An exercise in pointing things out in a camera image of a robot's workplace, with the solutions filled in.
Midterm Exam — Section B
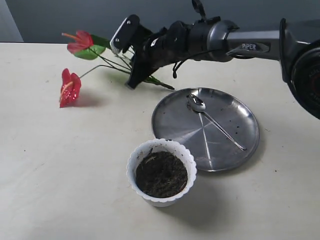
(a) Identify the dark potting soil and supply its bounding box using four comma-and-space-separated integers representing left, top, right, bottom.
135, 151, 188, 198

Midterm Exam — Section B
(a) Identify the white scalloped flower pot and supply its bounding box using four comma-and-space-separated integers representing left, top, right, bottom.
126, 138, 197, 208

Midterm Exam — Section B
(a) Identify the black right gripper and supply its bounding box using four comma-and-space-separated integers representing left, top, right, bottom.
125, 21, 192, 90

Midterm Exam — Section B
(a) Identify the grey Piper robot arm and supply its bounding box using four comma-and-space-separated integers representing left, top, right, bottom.
126, 0, 320, 118

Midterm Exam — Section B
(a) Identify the artificial red anthurium plant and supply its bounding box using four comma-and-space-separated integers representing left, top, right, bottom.
59, 30, 176, 109

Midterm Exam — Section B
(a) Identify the stainless steel spork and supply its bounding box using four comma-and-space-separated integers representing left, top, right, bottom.
186, 93, 247, 151

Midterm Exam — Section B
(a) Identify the round stainless steel plate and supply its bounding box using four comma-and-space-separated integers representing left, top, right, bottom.
151, 87, 260, 172

